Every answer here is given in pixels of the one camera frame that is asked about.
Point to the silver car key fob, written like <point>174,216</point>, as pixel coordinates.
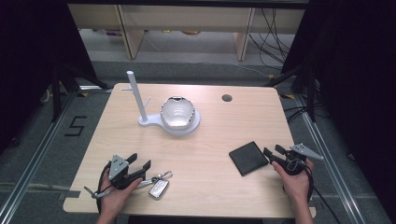
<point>157,186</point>

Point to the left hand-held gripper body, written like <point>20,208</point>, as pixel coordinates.
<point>118,168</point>

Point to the black wallet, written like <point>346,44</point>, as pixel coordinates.
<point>248,157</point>

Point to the light wooden furniture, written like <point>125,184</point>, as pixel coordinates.
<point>186,18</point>

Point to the white stand with pole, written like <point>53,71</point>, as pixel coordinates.
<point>146,119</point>

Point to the aluminium floor rail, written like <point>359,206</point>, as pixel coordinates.
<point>330,158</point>
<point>34,155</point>

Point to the person's left hand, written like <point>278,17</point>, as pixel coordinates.
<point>116,196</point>

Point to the white scalloped bowl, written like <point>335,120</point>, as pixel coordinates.
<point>177,112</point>

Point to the round table grommet hole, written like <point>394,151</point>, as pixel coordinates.
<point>227,98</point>

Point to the black curtain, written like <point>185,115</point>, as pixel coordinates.
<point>355,77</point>
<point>34,56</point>

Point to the person's right hand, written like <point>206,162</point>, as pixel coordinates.
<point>295,185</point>

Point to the black metal stand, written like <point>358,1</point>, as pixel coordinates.
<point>309,93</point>
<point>57,93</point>

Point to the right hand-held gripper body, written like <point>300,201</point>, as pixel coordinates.
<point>295,160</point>

